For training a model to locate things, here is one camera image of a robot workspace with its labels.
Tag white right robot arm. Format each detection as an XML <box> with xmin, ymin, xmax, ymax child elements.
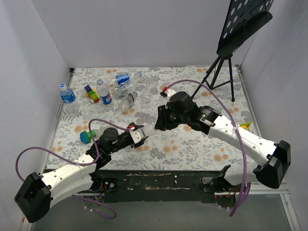
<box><xmin>155</xmin><ymin>90</ymin><xmax>291</xmax><ymax>191</ymax></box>

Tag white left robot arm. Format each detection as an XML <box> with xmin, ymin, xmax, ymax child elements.
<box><xmin>14</xmin><ymin>123</ymin><xmax>154</xmax><ymax>223</ymax></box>

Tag Pocari Sweat plastic bottle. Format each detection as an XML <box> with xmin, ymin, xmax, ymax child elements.
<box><xmin>60</xmin><ymin>86</ymin><xmax>79</xmax><ymax>112</ymax></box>

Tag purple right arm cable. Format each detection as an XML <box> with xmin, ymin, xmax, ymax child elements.
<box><xmin>166</xmin><ymin>79</ymin><xmax>251</xmax><ymax>217</ymax></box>

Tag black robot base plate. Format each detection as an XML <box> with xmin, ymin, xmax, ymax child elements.
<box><xmin>84</xmin><ymin>170</ymin><xmax>241</xmax><ymax>207</ymax></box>

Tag clear bottle black label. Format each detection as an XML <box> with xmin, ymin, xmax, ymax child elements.
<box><xmin>118</xmin><ymin>91</ymin><xmax>138</xmax><ymax>112</ymax></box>

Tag small labelled clear bottle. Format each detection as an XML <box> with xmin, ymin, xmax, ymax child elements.
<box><xmin>110</xmin><ymin>80</ymin><xmax>138</xmax><ymax>99</ymax></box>

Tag Pepsi plastic bottle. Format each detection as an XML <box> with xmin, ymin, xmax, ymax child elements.
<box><xmin>96</xmin><ymin>79</ymin><xmax>112</xmax><ymax>105</ymax></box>
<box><xmin>107</xmin><ymin>71</ymin><xmax>142</xmax><ymax>87</ymax></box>

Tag yellow green toy blocks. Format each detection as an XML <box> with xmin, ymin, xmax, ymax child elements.
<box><xmin>240</xmin><ymin>122</ymin><xmax>251</xmax><ymax>130</ymax></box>

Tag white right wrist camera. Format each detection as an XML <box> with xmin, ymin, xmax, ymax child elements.
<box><xmin>160</xmin><ymin>87</ymin><xmax>177</xmax><ymax>101</ymax></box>

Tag colourful toy block car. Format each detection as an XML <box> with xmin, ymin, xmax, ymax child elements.
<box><xmin>84</xmin><ymin>85</ymin><xmax>100</xmax><ymax>103</ymax></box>

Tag Pocari Sweat cap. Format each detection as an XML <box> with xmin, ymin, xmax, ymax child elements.
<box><xmin>59</xmin><ymin>83</ymin><xmax>66</xmax><ymax>90</ymax></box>

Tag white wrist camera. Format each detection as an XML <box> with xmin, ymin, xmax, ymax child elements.
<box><xmin>128</xmin><ymin>123</ymin><xmax>147</xmax><ymax>142</ymax></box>
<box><xmin>160</xmin><ymin>87</ymin><xmax>177</xmax><ymax>101</ymax></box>

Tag black music stand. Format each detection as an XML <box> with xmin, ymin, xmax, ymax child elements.
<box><xmin>202</xmin><ymin>0</ymin><xmax>273</xmax><ymax>102</ymax></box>

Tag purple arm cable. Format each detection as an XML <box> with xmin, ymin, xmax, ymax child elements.
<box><xmin>166</xmin><ymin>79</ymin><xmax>251</xmax><ymax>217</ymax></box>
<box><xmin>15</xmin><ymin>119</ymin><xmax>132</xmax><ymax>220</ymax></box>

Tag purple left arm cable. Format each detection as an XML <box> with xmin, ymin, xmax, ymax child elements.
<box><xmin>15</xmin><ymin>119</ymin><xmax>132</xmax><ymax>220</ymax></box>

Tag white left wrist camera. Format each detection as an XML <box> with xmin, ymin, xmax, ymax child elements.
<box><xmin>128</xmin><ymin>123</ymin><xmax>147</xmax><ymax>142</ymax></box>

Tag blue green toy block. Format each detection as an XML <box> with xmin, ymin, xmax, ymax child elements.
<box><xmin>79</xmin><ymin>131</ymin><xmax>92</xmax><ymax>144</ymax></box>

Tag tall clear plastic bottle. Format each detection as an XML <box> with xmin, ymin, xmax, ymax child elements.
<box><xmin>140</xmin><ymin>76</ymin><xmax>159</xmax><ymax>103</ymax></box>

